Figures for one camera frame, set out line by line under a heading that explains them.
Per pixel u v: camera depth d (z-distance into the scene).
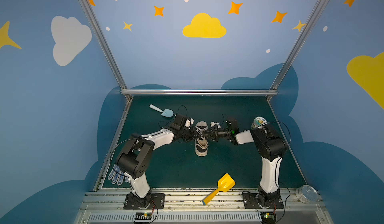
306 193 0.73
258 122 0.98
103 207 0.75
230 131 0.83
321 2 0.73
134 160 0.47
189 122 0.91
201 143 0.93
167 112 1.11
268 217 0.73
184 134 0.80
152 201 0.73
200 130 0.96
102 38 0.85
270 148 0.54
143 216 0.73
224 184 0.80
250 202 0.74
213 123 0.96
